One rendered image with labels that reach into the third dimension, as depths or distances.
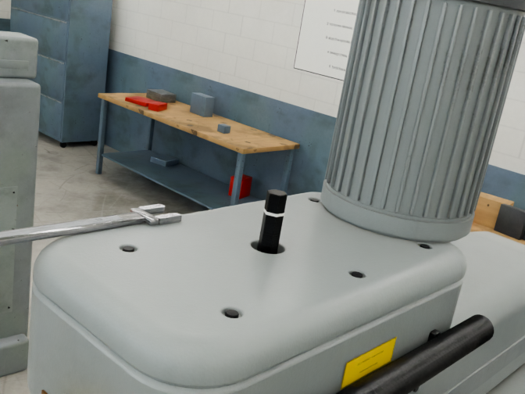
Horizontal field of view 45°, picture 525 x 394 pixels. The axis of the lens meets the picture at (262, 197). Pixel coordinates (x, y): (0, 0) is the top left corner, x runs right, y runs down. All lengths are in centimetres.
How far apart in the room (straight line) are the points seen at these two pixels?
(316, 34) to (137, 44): 265
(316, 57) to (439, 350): 531
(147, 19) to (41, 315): 722
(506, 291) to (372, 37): 51
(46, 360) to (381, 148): 42
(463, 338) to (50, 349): 45
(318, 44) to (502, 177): 204
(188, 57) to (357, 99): 643
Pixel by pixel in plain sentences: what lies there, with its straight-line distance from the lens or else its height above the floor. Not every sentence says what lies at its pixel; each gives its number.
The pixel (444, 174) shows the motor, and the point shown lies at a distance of 78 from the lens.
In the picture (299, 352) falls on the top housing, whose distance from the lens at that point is 55.
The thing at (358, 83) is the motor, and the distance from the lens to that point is 78.
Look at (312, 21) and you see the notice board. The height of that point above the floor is 197.
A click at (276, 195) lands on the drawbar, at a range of 65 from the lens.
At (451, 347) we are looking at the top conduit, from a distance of 76.
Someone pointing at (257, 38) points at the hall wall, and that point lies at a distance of 645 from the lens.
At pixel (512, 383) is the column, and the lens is 126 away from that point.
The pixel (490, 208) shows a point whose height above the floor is 101.
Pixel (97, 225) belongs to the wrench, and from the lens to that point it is 66.
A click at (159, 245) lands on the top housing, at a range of 65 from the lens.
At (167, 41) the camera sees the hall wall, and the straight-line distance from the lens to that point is 746.
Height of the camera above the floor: 214
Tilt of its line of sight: 17 degrees down
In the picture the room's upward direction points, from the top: 9 degrees clockwise
